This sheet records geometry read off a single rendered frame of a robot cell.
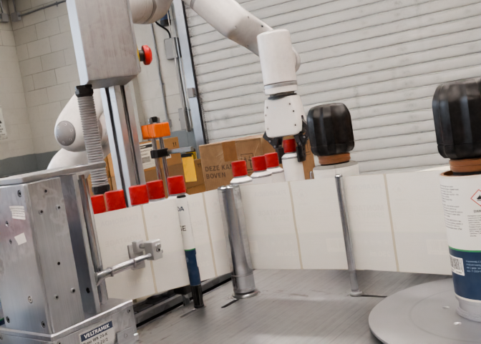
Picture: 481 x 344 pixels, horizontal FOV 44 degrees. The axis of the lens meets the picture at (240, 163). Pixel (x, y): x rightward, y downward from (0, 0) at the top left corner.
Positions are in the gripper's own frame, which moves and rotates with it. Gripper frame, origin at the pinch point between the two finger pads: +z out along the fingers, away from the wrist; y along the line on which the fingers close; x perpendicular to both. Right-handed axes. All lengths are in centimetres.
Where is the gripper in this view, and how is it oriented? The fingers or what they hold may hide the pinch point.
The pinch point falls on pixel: (290, 155)
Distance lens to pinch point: 152.3
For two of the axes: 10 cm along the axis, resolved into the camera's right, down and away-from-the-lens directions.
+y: 8.0, -0.8, -6.0
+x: 5.8, -1.5, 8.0
